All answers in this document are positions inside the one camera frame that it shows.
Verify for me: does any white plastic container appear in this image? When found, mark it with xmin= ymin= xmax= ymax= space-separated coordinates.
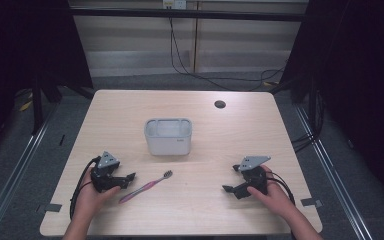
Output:
xmin=143 ymin=117 xmax=193 ymax=157

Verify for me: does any metal floor rail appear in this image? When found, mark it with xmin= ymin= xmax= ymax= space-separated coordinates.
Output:
xmin=293 ymin=103 xmax=376 ymax=240
xmin=0 ymin=99 xmax=61 ymax=240

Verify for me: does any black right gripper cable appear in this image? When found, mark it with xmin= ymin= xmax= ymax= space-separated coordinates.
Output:
xmin=265 ymin=171 xmax=296 ymax=206

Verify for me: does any black horizontal bar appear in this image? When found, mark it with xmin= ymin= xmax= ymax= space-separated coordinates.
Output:
xmin=69 ymin=7 xmax=309 ymax=23

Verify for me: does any yellow object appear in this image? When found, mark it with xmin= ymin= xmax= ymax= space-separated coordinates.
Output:
xmin=18 ymin=93 xmax=34 ymax=113

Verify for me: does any grey tape piece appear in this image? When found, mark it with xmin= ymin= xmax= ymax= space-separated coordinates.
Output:
xmin=35 ymin=202 xmax=63 ymax=215
xmin=300 ymin=197 xmax=324 ymax=208

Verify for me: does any person's left hand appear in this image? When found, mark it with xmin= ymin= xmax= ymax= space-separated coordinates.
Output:
xmin=74 ymin=169 xmax=122 ymax=222

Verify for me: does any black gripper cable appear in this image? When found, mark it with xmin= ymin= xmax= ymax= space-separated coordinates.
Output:
xmin=69 ymin=155 xmax=102 ymax=221
xmin=265 ymin=171 xmax=296 ymax=206

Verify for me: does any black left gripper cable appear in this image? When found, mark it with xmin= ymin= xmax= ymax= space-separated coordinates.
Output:
xmin=69 ymin=155 xmax=102 ymax=221

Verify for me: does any white wall socket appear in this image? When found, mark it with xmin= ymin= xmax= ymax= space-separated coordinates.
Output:
xmin=162 ymin=0 xmax=188 ymax=10

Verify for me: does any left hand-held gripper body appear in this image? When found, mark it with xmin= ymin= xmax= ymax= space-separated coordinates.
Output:
xmin=90 ymin=151 xmax=121 ymax=194

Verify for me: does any pink and purple toothbrush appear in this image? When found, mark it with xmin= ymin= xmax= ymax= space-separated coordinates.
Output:
xmin=118 ymin=169 xmax=174 ymax=205

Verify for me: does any dark curtain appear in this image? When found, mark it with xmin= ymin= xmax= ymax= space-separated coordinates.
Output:
xmin=281 ymin=0 xmax=384 ymax=214
xmin=0 ymin=0 xmax=94 ymax=168

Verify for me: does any person's right hand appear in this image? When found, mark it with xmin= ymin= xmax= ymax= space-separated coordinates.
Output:
xmin=246 ymin=164 xmax=297 ymax=222

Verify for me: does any bundle of black cables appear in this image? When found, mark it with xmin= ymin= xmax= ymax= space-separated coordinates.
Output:
xmin=290 ymin=87 xmax=326 ymax=154

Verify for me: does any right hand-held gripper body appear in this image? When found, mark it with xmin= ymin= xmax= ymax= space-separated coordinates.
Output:
xmin=233 ymin=155 xmax=272 ymax=201

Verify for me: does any black wall cable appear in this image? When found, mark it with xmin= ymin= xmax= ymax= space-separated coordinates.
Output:
xmin=168 ymin=16 xmax=287 ymax=93

